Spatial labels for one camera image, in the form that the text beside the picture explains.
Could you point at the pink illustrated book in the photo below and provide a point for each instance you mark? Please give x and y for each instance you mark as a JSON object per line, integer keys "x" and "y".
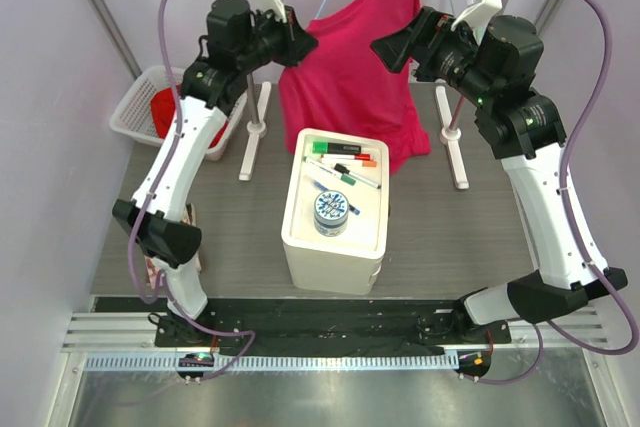
{"x": 152, "y": 270}

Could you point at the pink t shirt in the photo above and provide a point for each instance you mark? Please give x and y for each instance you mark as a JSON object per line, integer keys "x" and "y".
{"x": 342, "y": 86}

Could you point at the red whiteboard marker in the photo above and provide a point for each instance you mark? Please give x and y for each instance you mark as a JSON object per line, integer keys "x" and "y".
{"x": 356, "y": 157}

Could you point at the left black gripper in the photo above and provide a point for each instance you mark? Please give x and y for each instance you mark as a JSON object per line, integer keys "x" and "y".
{"x": 296, "y": 41}

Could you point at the white plastic basket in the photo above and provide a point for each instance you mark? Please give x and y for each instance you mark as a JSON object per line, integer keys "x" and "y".
{"x": 133, "y": 115}

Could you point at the white slotted cable duct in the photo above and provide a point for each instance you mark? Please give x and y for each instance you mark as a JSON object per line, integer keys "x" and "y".
{"x": 200, "y": 363}

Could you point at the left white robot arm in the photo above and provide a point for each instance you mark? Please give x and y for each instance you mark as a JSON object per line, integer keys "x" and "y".
{"x": 238, "y": 41}

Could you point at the blue ballpoint pen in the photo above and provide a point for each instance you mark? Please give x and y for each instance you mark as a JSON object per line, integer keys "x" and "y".
{"x": 323, "y": 188}

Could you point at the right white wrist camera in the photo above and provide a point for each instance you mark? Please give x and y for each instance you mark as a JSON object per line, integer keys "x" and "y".
{"x": 477, "y": 16}

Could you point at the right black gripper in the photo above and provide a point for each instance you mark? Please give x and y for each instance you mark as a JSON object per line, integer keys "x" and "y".
{"x": 432, "y": 32}

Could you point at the green capped white marker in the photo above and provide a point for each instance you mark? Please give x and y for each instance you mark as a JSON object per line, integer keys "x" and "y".
{"x": 342, "y": 173}

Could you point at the red t shirt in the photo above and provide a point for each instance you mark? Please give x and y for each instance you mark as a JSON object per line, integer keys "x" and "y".
{"x": 162, "y": 107}

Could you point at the blue patterned round tin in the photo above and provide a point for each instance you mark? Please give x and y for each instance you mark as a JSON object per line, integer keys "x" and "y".
{"x": 331, "y": 210}

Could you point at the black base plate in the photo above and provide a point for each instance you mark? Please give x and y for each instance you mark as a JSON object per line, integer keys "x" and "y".
{"x": 325, "y": 328}

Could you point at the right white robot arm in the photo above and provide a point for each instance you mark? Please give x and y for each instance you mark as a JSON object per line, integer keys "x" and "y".
{"x": 526, "y": 135}

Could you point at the green highlighter marker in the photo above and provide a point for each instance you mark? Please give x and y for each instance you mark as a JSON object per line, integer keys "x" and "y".
{"x": 319, "y": 147}

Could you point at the white foam box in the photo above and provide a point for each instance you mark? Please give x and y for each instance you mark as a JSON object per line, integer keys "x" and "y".
{"x": 348, "y": 263}

